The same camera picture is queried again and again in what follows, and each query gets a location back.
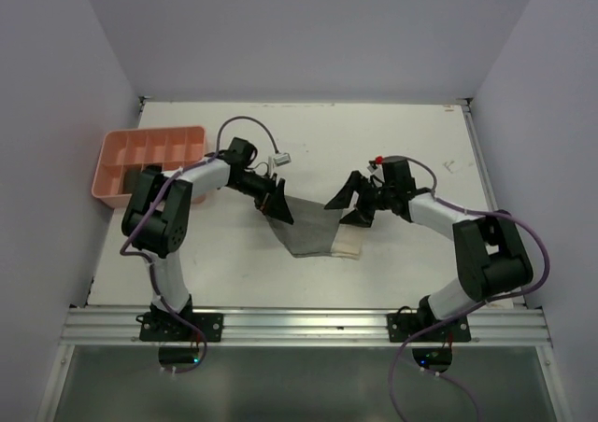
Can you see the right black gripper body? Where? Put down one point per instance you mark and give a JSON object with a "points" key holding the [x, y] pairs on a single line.
{"points": [[371, 198]]}

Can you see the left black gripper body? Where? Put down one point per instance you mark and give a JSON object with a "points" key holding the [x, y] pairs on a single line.
{"points": [[261, 188]]}

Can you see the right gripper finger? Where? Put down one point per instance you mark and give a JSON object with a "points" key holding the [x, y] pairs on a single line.
{"points": [[354, 185], [359, 217]]}

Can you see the grey and cream underwear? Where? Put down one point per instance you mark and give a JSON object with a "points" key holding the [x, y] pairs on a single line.
{"points": [[317, 232]]}

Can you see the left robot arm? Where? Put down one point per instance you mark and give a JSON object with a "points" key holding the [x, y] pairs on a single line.
{"points": [[156, 218]]}

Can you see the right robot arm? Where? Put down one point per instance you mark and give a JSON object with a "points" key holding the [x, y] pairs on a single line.
{"points": [[490, 257]]}

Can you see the pink compartment tray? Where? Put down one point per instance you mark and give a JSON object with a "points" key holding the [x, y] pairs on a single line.
{"points": [[169, 148]]}

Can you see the dark rolled cloth in tray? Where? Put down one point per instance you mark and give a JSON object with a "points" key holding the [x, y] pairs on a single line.
{"points": [[130, 178]]}

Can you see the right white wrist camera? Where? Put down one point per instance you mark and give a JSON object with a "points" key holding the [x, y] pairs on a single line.
{"points": [[374, 166]]}

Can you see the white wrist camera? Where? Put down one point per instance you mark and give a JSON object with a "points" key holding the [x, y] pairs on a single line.
{"points": [[279, 159], [374, 166]]}

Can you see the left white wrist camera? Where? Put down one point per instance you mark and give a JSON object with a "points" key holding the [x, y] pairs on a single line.
{"points": [[279, 159]]}

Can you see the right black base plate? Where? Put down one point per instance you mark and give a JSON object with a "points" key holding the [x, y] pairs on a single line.
{"points": [[406, 321]]}

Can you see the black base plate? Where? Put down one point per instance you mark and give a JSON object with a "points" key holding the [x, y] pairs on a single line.
{"points": [[406, 321], [167, 329]]}

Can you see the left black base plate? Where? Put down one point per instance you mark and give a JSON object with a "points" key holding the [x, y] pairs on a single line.
{"points": [[167, 329]]}

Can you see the aluminium mounting rail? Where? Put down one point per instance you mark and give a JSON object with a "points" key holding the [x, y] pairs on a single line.
{"points": [[277, 327]]}

